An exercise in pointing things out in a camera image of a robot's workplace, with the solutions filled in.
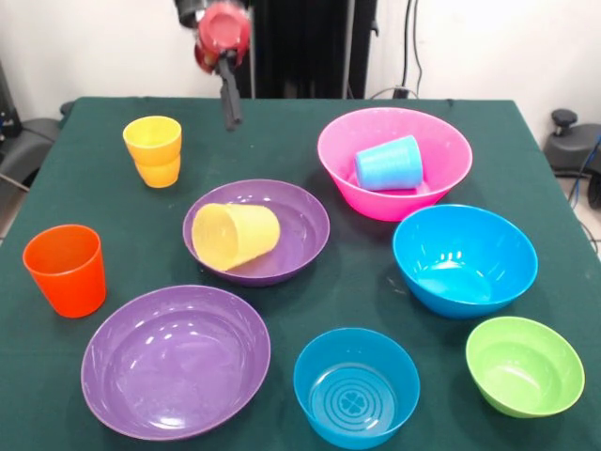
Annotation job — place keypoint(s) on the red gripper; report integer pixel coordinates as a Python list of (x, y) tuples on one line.
[(224, 28)]

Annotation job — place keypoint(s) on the pale yellow translucent cup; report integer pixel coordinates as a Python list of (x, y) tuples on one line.
[(235, 235)]

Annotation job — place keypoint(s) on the purple bowl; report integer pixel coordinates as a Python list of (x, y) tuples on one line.
[(174, 366), (300, 221)]

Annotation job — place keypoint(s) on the blue cup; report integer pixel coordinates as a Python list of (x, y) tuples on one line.
[(389, 164)]

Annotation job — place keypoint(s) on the small blue patterned bowl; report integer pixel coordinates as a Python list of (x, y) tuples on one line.
[(357, 394)]

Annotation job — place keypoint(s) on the amber yellow cup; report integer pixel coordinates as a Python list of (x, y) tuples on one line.
[(159, 174)]

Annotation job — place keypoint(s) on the dark green table cloth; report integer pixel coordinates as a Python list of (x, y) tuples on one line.
[(94, 188)]

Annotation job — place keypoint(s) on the pink bowl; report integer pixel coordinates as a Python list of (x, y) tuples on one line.
[(446, 155)]

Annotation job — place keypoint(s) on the orange cup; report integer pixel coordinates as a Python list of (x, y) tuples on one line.
[(70, 282)]

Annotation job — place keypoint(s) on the large blue bowl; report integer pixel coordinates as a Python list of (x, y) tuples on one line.
[(460, 277)]

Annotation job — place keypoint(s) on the green bowl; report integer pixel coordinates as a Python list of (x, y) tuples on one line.
[(523, 371)]

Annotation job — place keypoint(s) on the black pedestal leg with caster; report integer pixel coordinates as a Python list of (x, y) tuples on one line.
[(28, 141), (573, 150)]

